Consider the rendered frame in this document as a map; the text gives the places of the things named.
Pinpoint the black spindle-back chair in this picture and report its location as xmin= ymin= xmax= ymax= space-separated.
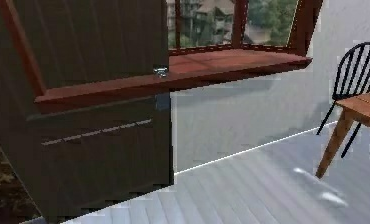
xmin=315 ymin=41 xmax=370 ymax=159

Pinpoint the red-brown framed window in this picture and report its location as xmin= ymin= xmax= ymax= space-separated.
xmin=0 ymin=0 xmax=325 ymax=113

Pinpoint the dark brown wooden cupboard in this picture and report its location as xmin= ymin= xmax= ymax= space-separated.
xmin=0 ymin=0 xmax=176 ymax=224

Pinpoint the brown wooden table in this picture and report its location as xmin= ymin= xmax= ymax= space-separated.
xmin=314 ymin=91 xmax=370 ymax=180

